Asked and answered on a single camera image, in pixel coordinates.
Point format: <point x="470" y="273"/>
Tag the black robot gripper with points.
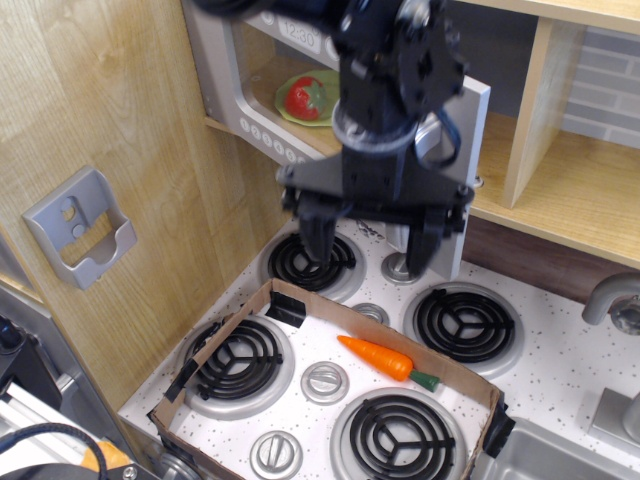
<point x="380" y="176"/>

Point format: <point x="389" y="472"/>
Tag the silver toy microwave door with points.
<point x="242" y="65"/>

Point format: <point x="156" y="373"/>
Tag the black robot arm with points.
<point x="398" y="66"/>

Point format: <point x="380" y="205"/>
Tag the hanging silver strainer spoon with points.
<point x="368" y="231"/>

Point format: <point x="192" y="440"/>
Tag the silver back stove knob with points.
<point x="395" y="270"/>

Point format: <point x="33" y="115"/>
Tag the silver stove knob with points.
<point x="324" y="383"/>
<point x="276" y="455"/>
<point x="395" y="270"/>

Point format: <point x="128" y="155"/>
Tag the small silver middle knob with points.
<point x="373" y="311"/>

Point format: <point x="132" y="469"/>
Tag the back left black burner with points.
<point x="290" y="262"/>

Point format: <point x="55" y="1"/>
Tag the black burner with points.
<point x="290" y="262"/>
<point x="395" y="436"/>
<point x="247" y="362"/>
<point x="464" y="322"/>

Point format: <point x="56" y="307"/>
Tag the orange toy carrot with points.
<point x="394" y="364"/>

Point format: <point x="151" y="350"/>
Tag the back right black burner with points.
<point x="464" y="322"/>

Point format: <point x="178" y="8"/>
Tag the red toy strawberry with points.
<point x="306" y="99"/>

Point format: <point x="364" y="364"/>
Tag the green toy plate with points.
<point x="330" y="79"/>

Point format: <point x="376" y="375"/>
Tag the silver centre stove knob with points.
<point x="324" y="383"/>

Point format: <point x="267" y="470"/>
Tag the front left black burner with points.
<point x="247" y="362"/>

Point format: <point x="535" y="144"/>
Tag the front right black burner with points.
<point x="395" y="436"/>

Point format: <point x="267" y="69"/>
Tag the wooden shelf unit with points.
<point x="565" y="188"/>

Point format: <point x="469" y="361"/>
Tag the silver front stove knob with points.
<point x="276" y="455"/>

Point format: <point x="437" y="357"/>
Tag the grey toy faucet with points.
<point x="618" y="297"/>

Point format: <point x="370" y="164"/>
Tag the silver toy sink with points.
<point x="532" y="452"/>

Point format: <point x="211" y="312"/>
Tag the silver oven front knob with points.
<point x="173" y="468"/>

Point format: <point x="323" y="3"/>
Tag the orange tape piece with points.
<point x="114" y="457"/>

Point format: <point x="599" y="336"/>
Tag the brown cardboard frame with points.
<point x="281" y="383"/>

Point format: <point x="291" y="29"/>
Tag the grey faucet handle base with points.
<point x="616" y="421"/>

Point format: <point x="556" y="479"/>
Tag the grey wall phone holder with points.
<point x="67" y="213"/>

